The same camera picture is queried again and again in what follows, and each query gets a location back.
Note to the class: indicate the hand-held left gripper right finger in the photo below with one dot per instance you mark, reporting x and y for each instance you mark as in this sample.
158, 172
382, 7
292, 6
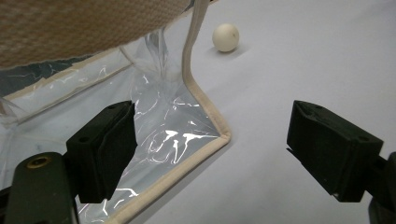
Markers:
333, 149

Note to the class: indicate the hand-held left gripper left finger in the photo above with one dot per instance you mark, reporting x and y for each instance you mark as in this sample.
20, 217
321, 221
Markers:
99, 155

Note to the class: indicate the transparent bag with beige trim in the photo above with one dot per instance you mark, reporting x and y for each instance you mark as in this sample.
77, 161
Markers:
174, 124

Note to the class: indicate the white ball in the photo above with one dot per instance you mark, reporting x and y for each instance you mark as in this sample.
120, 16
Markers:
225, 37

